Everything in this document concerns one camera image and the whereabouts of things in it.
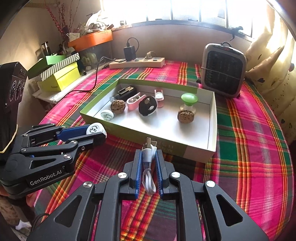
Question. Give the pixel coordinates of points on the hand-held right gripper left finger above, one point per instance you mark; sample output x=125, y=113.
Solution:
x=138, y=173

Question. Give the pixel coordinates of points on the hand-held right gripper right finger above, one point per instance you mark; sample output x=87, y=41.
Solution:
x=159, y=173

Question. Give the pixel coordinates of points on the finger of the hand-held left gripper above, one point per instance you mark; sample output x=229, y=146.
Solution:
x=92, y=141
x=74, y=133

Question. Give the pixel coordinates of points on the white round dotted cartridge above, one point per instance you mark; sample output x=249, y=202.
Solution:
x=94, y=129

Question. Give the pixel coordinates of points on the white round plug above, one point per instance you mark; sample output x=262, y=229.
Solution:
x=107, y=114

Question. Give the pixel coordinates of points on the brown walnut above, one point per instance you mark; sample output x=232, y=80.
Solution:
x=185, y=117
x=118, y=107

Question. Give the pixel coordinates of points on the green white cardboard box lid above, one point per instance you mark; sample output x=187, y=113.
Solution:
x=166, y=129

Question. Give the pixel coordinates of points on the long pink clip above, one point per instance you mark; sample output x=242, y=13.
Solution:
x=134, y=103

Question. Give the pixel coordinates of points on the black and silver pocket device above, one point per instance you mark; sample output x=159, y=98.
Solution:
x=126, y=90

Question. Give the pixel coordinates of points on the black round disc device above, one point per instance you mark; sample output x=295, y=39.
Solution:
x=148, y=106

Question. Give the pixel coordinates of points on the pink clip with white lens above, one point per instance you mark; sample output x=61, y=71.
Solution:
x=159, y=98

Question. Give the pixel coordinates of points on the green and white spool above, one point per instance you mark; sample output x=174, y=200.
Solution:
x=189, y=97

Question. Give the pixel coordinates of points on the yellow-green box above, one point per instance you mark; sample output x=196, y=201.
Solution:
x=62, y=77

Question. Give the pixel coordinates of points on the green white striped box lid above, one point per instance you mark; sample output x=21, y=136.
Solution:
x=62, y=66

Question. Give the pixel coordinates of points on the dark metal tumbler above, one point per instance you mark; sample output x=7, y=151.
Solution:
x=45, y=49

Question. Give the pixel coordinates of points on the green ornament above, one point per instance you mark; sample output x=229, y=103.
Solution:
x=89, y=60

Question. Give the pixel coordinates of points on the beige power strip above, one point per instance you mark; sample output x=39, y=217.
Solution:
x=138, y=63

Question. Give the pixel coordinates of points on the black charger adapter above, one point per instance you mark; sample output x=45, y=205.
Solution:
x=129, y=53

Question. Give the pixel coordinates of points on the orange tray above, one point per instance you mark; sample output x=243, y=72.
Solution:
x=92, y=39

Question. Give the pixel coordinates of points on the red branch decoration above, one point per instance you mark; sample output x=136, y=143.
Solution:
x=61, y=20

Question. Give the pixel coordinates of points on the person's patterned trousers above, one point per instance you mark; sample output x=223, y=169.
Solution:
x=11, y=208

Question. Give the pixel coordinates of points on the white sock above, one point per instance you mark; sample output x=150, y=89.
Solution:
x=23, y=224

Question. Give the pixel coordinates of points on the white plastic bag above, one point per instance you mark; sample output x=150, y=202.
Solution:
x=99, y=20

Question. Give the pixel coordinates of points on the grey space heater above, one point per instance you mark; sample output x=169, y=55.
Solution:
x=222, y=71

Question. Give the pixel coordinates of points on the cream curtain with hearts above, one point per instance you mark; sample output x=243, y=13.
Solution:
x=272, y=64

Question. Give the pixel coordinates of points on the black window latch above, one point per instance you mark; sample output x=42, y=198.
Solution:
x=236, y=32

